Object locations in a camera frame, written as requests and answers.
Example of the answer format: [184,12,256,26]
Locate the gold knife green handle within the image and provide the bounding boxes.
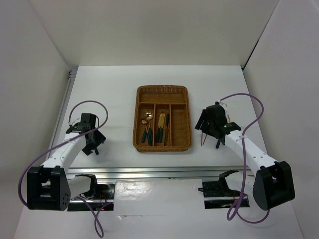
[156,112,163,142]
[159,113,165,143]

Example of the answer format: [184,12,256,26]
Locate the large gold spoon green handle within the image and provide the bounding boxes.
[145,111,153,146]

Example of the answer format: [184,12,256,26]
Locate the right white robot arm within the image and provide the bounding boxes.
[195,104,295,211]

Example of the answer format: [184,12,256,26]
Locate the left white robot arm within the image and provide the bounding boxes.
[26,113,106,211]

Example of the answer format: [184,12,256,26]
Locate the wicker cutlery tray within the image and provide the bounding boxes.
[133,85,192,152]

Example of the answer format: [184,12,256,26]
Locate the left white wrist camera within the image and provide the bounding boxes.
[69,121,79,126]

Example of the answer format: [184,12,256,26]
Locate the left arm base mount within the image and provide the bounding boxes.
[67,174,115,212]

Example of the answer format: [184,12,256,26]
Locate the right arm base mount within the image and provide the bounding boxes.
[197,170,240,209]

